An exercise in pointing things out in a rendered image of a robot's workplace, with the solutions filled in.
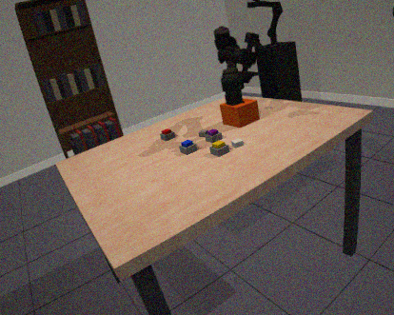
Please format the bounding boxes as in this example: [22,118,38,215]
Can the blue button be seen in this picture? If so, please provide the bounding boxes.
[179,140,198,155]

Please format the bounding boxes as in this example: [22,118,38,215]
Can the red button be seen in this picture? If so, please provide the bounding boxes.
[160,128,175,141]

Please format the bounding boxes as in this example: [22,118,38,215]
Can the yellow button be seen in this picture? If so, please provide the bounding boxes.
[209,141,229,157]

